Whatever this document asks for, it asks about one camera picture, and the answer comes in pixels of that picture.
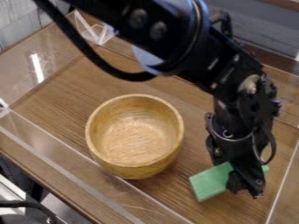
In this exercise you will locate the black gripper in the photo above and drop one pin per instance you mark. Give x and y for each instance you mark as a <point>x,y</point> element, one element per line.
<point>240,157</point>

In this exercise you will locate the green rectangular block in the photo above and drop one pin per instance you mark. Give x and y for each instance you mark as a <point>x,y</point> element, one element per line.
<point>210,183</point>

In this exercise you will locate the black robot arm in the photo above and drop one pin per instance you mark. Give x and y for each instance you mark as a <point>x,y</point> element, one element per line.
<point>182,40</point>

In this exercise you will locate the brown wooden bowl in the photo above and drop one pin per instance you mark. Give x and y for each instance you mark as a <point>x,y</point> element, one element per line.
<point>133,134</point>

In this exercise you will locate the clear acrylic tray wall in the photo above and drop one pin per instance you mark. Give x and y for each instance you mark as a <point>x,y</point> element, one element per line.
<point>41,138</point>

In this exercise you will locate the black metal table frame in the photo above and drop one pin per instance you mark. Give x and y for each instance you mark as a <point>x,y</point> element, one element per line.
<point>19,187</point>

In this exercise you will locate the clear acrylic corner bracket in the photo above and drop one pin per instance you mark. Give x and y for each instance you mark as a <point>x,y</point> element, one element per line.
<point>97,33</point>

